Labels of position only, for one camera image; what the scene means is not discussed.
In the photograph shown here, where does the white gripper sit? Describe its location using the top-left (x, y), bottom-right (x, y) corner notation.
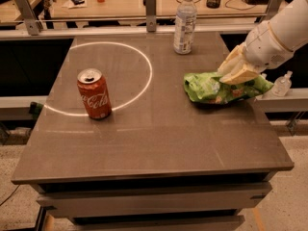
top-left (218, 21), bottom-right (294, 85)

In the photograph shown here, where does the green rice chip bag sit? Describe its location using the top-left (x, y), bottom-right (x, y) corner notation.
top-left (184, 72), bottom-right (273, 105)

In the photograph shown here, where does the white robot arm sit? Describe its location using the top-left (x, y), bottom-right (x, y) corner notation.
top-left (218, 0), bottom-right (308, 85)

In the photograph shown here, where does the red coke can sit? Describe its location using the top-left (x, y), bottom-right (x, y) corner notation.
top-left (77, 68), bottom-right (112, 119)

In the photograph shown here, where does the small sanitizer bottle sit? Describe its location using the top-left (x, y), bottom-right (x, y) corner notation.
top-left (271, 71), bottom-right (293, 97)

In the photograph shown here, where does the black mesh pen holder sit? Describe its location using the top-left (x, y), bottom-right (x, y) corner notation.
top-left (206, 0), bottom-right (221, 9)

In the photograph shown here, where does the clear plastic water bottle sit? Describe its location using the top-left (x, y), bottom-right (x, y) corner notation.
top-left (173, 0), bottom-right (197, 55)

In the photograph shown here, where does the grey cabinet drawer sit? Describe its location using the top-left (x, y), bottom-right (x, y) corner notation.
top-left (38, 182), bottom-right (271, 218)

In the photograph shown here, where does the green bottle on ledge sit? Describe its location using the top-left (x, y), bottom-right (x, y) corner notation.
top-left (29, 102), bottom-right (43, 115)

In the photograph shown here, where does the metal rail bracket right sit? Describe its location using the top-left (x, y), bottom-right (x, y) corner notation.
top-left (262, 0), bottom-right (289, 26)

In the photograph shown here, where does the metal rail bracket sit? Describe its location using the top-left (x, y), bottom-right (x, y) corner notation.
top-left (143, 0), bottom-right (156, 32)
top-left (14, 0), bottom-right (42, 36)
top-left (262, 0), bottom-right (289, 26)

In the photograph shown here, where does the metal rail bracket middle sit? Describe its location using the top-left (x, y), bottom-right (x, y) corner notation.
top-left (143, 0), bottom-right (156, 32)

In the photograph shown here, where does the metal rail bracket left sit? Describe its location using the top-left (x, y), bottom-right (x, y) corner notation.
top-left (14, 0), bottom-right (42, 36)

